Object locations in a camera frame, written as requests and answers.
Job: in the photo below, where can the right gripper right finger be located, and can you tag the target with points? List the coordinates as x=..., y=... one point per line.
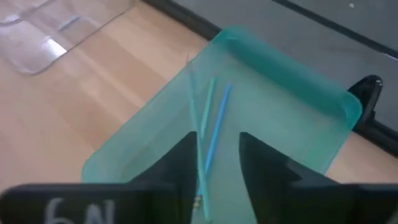
x=280, y=193

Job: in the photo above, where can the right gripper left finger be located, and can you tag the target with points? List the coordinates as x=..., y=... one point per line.
x=161, y=193

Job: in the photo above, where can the blue pencil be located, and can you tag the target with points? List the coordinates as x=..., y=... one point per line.
x=219, y=124

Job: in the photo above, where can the teal plastic tray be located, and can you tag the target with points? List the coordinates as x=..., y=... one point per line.
x=280, y=118

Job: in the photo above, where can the black clamp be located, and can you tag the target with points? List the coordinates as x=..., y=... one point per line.
x=368, y=90

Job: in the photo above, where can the clear plastic bin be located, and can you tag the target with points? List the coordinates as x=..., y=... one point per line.
x=37, y=40

